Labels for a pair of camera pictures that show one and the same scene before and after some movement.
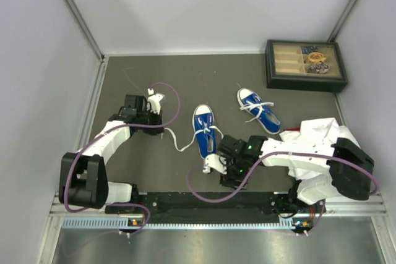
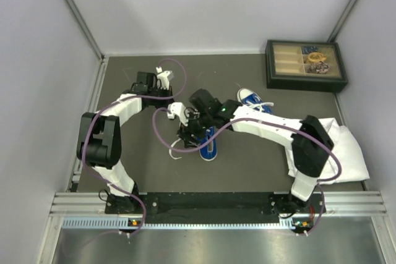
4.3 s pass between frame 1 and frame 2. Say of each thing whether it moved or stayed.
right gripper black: moved
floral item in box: stayed
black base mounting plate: stayed
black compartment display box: stayed
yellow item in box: stayed
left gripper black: moved
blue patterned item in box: stayed
